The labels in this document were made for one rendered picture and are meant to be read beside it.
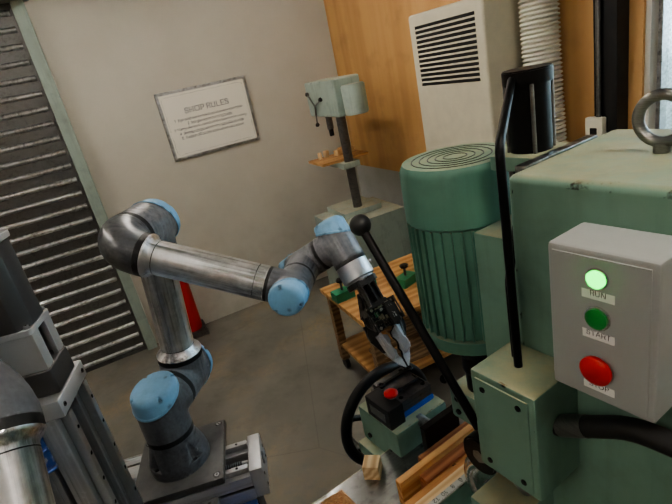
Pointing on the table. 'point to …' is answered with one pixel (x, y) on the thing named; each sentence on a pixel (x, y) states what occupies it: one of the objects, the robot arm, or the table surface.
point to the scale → (449, 490)
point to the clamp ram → (437, 426)
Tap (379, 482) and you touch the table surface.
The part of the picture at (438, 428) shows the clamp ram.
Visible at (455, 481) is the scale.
